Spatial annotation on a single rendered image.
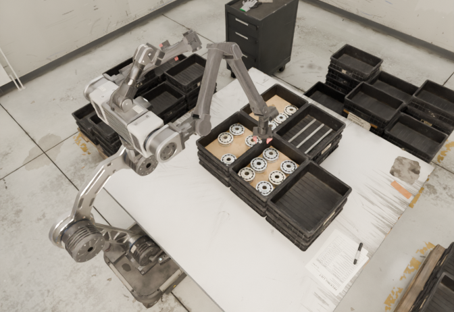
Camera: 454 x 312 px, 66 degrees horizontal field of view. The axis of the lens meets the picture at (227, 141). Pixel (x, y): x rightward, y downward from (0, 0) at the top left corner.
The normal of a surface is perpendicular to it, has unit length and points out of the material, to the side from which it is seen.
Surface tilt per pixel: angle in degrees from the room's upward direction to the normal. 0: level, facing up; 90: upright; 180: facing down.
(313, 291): 0
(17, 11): 90
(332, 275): 0
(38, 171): 0
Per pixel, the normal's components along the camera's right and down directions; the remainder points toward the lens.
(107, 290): -0.02, -0.65
